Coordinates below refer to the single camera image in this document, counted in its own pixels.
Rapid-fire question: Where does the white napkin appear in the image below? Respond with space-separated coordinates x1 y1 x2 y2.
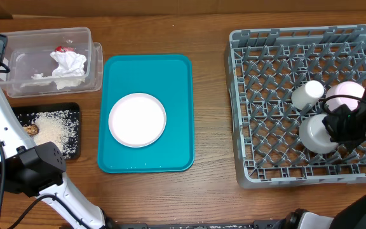
20 51 87 90

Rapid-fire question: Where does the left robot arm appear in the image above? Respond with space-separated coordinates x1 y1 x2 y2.
0 34 114 228

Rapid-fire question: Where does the large white plate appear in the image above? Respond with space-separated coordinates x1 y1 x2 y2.
108 93 167 148

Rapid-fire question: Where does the brown food scrap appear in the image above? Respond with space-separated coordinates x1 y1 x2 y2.
24 124 39 137

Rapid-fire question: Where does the red snack wrapper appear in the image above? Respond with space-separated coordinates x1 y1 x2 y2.
55 46 74 53

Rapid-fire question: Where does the teal serving tray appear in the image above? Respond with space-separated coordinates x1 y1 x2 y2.
97 54 195 174

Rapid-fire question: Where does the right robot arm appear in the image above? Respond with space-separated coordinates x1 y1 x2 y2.
272 87 366 229

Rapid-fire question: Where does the small white plate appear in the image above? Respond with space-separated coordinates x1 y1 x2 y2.
325 81 365 111

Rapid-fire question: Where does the rice leftovers pile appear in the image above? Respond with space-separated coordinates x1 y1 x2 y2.
17 109 81 160

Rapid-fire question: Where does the grey dishwasher rack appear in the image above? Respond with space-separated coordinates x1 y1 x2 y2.
225 25 366 189

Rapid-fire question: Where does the grey metal bowl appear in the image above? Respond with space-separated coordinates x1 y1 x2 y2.
299 114 338 154

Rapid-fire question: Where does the black plastic tray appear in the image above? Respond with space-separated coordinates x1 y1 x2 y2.
13 102 81 148

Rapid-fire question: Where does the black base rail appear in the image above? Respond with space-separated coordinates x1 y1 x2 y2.
115 219 285 229

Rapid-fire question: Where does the white paper cup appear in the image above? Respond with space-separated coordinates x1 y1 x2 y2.
291 80 325 110

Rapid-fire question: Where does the clear plastic storage bin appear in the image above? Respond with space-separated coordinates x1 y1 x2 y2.
0 27 104 98

